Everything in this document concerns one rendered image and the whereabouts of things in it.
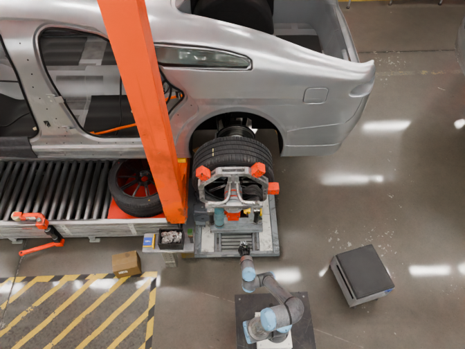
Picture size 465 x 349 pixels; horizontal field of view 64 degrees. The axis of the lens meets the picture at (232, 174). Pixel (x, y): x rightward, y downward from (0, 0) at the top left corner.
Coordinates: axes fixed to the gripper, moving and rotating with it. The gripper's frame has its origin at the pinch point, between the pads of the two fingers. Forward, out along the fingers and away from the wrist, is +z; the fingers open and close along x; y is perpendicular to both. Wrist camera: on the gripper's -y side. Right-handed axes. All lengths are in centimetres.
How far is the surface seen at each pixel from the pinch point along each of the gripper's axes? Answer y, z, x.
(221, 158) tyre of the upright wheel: 63, 22, 12
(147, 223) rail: -11, 51, 79
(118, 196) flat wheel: 9, 67, 103
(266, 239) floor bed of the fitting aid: -43, 51, -28
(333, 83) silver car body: 112, 28, -69
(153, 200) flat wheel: 7, 60, 72
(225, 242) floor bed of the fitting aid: -45, 54, 11
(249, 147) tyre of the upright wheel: 66, 31, -10
